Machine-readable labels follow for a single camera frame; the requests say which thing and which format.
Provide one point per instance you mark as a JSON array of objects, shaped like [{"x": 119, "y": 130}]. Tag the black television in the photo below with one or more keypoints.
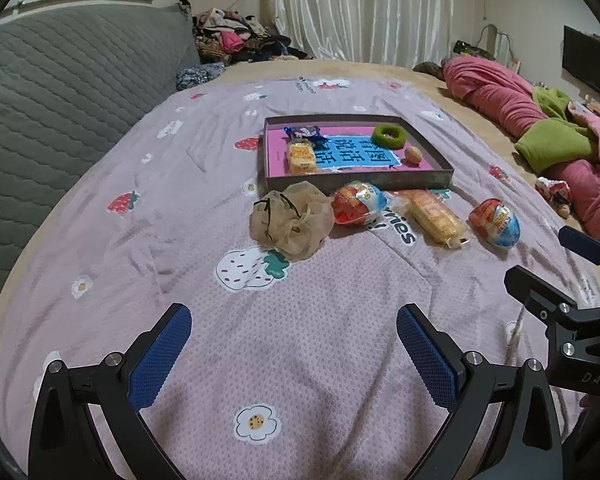
[{"x": 590, "y": 65}]

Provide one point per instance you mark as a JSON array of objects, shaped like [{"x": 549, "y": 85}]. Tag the dark bag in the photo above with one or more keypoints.
[{"x": 472, "y": 49}]

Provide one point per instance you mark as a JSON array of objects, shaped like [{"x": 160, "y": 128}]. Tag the pink box tray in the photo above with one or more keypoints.
[{"x": 380, "y": 183}]

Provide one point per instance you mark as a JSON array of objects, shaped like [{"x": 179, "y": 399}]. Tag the pink quilt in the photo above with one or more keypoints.
[{"x": 480, "y": 85}]

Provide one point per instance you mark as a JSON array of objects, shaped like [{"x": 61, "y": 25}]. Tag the green blanket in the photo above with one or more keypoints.
[{"x": 555, "y": 142}]

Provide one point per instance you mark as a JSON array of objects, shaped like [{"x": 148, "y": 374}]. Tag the blue cookie packet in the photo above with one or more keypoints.
[{"x": 307, "y": 133}]

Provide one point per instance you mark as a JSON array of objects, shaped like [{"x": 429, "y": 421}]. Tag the red and blue egg toy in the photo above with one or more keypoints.
[
  {"x": 352, "y": 205},
  {"x": 495, "y": 225}
]

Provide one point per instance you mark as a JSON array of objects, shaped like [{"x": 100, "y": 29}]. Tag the grey quilted headboard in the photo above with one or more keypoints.
[{"x": 55, "y": 85}]

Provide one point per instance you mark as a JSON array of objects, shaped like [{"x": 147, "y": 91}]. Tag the beige mesh scrunchie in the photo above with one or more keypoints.
[{"x": 305, "y": 220}]

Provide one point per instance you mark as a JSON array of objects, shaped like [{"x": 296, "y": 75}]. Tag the white curtain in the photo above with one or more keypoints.
[{"x": 360, "y": 10}]

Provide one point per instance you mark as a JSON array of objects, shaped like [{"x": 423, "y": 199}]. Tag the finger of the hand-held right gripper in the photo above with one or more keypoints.
[
  {"x": 582, "y": 245},
  {"x": 530, "y": 285}
]

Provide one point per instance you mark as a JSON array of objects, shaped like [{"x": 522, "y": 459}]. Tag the yellow cake packet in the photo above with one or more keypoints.
[{"x": 301, "y": 157}]

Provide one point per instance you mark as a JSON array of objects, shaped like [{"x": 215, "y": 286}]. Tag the small red white doll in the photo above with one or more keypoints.
[{"x": 555, "y": 190}]

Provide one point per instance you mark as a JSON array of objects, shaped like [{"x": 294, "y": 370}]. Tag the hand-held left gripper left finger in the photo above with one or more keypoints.
[{"x": 160, "y": 355}]

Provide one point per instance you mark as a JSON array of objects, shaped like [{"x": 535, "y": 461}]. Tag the green fuzzy scrunchie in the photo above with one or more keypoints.
[{"x": 377, "y": 139}]

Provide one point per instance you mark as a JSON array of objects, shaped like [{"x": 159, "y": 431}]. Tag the pink strawberry print blanket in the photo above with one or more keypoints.
[{"x": 180, "y": 260}]

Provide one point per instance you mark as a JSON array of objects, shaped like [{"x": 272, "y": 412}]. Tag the blue patterned cloth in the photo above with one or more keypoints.
[{"x": 197, "y": 76}]

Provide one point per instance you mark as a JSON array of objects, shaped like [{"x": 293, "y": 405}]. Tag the clear biscuit packet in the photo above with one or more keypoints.
[{"x": 430, "y": 215}]

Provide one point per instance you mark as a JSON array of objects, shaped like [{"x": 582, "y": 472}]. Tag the walnut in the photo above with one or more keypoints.
[{"x": 413, "y": 155}]

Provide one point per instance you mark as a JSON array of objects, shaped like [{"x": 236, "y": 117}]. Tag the pink and blue booklet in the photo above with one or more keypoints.
[{"x": 277, "y": 155}]

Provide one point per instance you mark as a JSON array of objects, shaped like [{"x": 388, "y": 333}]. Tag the pile of clothes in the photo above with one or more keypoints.
[{"x": 230, "y": 40}]

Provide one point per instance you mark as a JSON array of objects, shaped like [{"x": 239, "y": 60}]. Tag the white chair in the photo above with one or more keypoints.
[{"x": 500, "y": 45}]

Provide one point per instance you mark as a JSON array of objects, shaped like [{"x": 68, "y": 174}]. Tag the grey cloth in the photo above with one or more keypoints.
[{"x": 430, "y": 70}]

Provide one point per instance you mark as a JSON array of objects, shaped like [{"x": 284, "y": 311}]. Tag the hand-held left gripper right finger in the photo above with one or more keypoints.
[{"x": 425, "y": 355}]

